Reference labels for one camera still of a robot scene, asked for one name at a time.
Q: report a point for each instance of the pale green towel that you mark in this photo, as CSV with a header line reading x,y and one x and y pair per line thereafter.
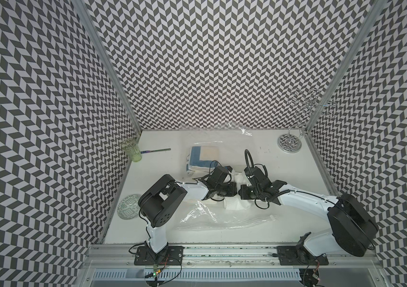
x,y
239,178

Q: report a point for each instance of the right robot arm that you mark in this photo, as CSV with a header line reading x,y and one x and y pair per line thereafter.
x,y
351,230

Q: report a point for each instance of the white towel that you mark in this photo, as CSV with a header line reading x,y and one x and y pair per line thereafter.
x,y
236,203

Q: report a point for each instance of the clear plastic vacuum bag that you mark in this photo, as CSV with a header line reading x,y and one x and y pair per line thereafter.
x,y
233,140

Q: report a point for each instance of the blue and beige towel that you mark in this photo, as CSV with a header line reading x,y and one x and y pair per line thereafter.
x,y
202,159

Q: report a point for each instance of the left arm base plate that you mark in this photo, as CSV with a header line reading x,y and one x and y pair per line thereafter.
x,y
170,255

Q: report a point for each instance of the aluminium front rail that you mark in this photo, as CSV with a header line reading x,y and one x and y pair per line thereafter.
x,y
219,255

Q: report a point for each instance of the patterned plate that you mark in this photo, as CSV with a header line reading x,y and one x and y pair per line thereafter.
x,y
128,208

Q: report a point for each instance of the purple handled utensil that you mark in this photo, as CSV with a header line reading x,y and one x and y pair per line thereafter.
x,y
155,150

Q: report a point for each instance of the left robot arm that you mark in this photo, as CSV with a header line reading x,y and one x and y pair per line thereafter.
x,y
158,204

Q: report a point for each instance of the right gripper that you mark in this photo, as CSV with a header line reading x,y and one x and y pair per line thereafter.
x,y
243,194

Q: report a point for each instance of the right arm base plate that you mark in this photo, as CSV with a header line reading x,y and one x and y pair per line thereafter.
x,y
290,255

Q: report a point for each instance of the chrome wire mug stand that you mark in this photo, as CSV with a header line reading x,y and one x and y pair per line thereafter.
x,y
306,102

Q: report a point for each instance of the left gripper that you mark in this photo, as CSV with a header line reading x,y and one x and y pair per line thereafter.
x,y
232,192

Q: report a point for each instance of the green glass cup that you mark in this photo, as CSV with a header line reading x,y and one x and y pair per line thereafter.
x,y
131,149

